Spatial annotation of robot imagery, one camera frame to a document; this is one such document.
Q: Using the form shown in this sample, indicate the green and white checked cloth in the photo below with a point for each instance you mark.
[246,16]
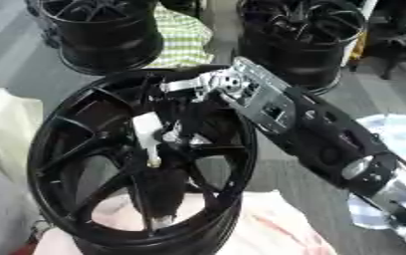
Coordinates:
[180,40]

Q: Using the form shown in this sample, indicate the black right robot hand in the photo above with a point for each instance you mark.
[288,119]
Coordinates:
[198,118]

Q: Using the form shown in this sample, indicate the blue and white cloth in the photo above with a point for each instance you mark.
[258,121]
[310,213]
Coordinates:
[401,132]

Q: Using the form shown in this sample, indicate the black chair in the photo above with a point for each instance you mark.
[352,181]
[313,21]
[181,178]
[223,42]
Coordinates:
[401,36]

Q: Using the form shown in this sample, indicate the black spoked wheel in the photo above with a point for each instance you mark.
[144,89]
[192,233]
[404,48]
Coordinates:
[90,132]

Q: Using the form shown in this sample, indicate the silver and black right robot arm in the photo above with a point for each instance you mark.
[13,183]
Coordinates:
[322,136]

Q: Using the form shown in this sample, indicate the white pin with thin stem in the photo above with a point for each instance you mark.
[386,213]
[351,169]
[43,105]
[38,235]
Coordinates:
[148,127]

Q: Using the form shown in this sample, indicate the black wheel rim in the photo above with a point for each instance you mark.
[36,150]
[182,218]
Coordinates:
[305,50]
[111,40]

